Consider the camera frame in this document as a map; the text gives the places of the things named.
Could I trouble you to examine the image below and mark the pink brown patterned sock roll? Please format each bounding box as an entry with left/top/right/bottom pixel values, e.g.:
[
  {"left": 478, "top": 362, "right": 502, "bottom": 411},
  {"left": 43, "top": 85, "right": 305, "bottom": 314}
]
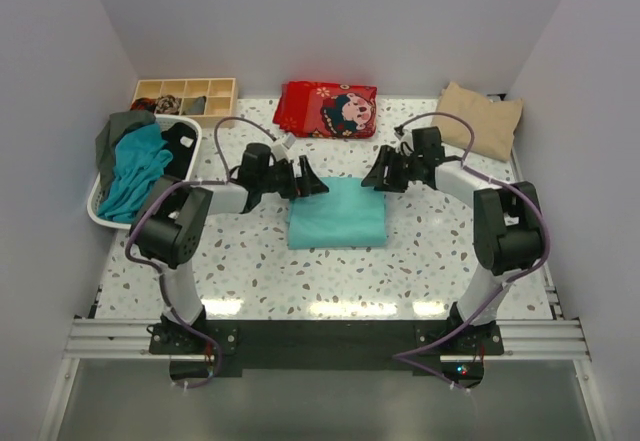
[{"left": 154, "top": 94, "right": 183, "bottom": 115}]

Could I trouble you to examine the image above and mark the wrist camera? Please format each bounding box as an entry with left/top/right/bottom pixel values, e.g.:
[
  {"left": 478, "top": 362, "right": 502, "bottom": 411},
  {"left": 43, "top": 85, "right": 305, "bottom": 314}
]
[
  {"left": 394, "top": 126, "right": 413, "bottom": 147},
  {"left": 271, "top": 133, "right": 296, "bottom": 162}
]

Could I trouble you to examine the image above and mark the wooden compartment organizer box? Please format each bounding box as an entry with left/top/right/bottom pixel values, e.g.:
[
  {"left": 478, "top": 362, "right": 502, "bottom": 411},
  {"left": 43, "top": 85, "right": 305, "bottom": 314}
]
[{"left": 131, "top": 78, "right": 238, "bottom": 128}]

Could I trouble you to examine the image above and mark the dark grey t shirt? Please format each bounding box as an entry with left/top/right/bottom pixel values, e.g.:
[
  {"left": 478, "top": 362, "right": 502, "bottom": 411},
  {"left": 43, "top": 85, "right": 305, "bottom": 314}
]
[{"left": 95, "top": 110, "right": 156, "bottom": 196}]

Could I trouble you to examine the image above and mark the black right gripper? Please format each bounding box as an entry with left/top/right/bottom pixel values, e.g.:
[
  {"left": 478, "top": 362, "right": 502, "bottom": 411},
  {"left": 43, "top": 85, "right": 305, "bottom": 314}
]
[{"left": 361, "top": 145, "right": 423, "bottom": 194}]

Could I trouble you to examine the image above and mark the red black patterned sock roll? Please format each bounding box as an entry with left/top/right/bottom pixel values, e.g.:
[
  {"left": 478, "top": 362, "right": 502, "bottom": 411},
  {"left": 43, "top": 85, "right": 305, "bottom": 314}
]
[{"left": 130, "top": 97, "right": 157, "bottom": 113}]

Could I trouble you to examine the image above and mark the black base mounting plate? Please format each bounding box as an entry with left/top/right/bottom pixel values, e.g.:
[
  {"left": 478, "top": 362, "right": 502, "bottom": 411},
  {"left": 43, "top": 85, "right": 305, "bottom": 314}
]
[{"left": 146, "top": 319, "right": 505, "bottom": 387}]

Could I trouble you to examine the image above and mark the aluminium frame rail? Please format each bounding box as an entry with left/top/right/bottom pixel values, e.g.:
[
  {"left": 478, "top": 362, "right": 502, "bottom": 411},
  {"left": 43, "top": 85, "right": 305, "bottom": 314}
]
[{"left": 39, "top": 160, "right": 616, "bottom": 441}]

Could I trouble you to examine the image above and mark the beige folded t shirt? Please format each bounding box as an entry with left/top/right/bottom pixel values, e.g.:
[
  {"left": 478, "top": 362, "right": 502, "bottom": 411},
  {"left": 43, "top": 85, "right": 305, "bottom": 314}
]
[{"left": 431, "top": 82, "right": 524, "bottom": 162}]

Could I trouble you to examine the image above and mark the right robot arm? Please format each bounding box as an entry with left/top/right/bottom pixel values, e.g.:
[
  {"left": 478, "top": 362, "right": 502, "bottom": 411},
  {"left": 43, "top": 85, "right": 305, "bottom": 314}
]
[{"left": 361, "top": 127, "right": 550, "bottom": 354}]

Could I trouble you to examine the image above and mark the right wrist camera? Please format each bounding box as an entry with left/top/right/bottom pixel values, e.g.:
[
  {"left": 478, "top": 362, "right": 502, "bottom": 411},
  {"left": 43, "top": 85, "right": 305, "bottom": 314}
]
[{"left": 394, "top": 126, "right": 413, "bottom": 147}]

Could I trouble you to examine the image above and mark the red folded cartoon blanket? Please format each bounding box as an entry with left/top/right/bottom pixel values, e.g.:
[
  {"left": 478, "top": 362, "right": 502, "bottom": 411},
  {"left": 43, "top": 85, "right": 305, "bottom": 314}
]
[{"left": 273, "top": 81, "right": 377, "bottom": 139}]

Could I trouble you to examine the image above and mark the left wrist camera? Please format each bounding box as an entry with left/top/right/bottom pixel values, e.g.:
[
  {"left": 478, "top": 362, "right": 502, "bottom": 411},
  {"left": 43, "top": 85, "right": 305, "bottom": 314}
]
[{"left": 271, "top": 133, "right": 296, "bottom": 162}]

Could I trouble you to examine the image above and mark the grey sock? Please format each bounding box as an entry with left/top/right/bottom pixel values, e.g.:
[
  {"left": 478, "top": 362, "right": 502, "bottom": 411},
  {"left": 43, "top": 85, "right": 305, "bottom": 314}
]
[{"left": 183, "top": 96, "right": 207, "bottom": 116}]

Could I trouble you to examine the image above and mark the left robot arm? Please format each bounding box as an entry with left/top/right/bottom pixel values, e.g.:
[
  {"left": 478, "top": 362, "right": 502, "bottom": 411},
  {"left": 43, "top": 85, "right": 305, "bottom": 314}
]
[{"left": 125, "top": 143, "right": 330, "bottom": 356}]

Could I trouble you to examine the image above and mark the mint green t shirt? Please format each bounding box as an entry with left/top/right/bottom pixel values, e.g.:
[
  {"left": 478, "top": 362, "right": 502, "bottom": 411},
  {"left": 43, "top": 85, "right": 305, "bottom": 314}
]
[{"left": 287, "top": 177, "right": 387, "bottom": 250}]

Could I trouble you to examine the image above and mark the white plastic laundry basket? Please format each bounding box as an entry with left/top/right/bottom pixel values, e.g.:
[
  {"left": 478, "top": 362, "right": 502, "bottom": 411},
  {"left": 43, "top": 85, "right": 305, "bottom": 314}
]
[{"left": 87, "top": 111, "right": 202, "bottom": 230}]

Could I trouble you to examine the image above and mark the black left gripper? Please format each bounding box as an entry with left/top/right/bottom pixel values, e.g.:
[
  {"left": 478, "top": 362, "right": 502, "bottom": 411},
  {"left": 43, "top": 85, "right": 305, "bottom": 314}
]
[{"left": 257, "top": 156, "right": 327, "bottom": 200}]

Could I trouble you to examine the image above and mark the black garment with label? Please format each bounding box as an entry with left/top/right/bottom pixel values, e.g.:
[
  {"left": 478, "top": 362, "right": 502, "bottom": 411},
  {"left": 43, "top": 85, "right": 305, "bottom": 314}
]
[{"left": 161, "top": 122, "right": 197, "bottom": 180}]

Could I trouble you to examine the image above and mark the teal t shirt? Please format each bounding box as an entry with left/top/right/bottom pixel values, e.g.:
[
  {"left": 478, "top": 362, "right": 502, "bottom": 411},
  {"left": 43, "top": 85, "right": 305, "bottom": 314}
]
[{"left": 97, "top": 123, "right": 172, "bottom": 224}]

